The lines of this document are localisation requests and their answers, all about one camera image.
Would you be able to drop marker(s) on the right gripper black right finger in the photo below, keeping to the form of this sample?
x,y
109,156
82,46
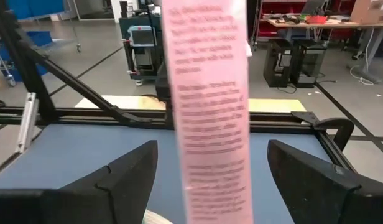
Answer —
x,y
319,193

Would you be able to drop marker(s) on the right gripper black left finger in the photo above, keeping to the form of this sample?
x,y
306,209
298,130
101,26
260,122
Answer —
x,y
117,193

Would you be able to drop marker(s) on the pink strawberry yogurt cereal box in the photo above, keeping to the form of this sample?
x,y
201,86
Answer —
x,y
210,109

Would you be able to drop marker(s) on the light wooden table board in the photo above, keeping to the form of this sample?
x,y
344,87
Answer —
x,y
123,102

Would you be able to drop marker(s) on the black computer tower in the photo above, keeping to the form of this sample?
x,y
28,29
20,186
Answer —
x,y
277,65
308,68

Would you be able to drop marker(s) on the small monitor device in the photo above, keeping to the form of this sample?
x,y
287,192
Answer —
x,y
141,37

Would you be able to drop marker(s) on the dark equipment cart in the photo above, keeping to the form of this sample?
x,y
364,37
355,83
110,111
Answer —
x,y
126,25

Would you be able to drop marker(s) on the wooden-top work desk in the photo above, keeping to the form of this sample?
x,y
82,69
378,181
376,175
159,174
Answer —
x,y
334,24

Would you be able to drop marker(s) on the red plastic storage bin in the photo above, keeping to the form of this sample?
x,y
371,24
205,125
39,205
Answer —
x,y
283,7
270,29

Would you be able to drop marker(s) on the small red tray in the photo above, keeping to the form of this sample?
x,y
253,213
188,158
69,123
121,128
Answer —
x,y
316,19

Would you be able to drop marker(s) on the blue plastic storage bin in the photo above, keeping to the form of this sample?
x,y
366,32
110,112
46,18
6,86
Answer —
x,y
0,59
36,9
39,37

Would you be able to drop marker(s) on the grey laptop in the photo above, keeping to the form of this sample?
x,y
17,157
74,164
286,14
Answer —
x,y
314,6

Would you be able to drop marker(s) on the brown cardboard box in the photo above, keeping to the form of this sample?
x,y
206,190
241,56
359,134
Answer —
x,y
368,11

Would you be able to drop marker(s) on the black aluminium table frame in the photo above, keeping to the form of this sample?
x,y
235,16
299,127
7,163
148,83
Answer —
x,y
85,112

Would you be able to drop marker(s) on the silver aluminium bracket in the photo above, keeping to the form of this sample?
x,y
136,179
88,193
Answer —
x,y
27,124

